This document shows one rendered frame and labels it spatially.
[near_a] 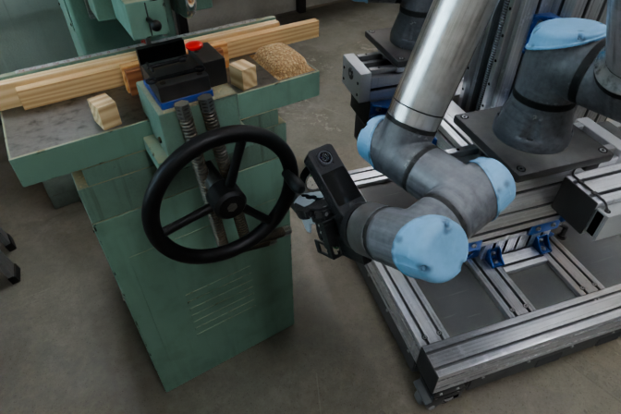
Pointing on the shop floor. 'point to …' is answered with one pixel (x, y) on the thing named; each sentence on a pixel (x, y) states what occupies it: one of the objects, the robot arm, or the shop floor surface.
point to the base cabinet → (202, 282)
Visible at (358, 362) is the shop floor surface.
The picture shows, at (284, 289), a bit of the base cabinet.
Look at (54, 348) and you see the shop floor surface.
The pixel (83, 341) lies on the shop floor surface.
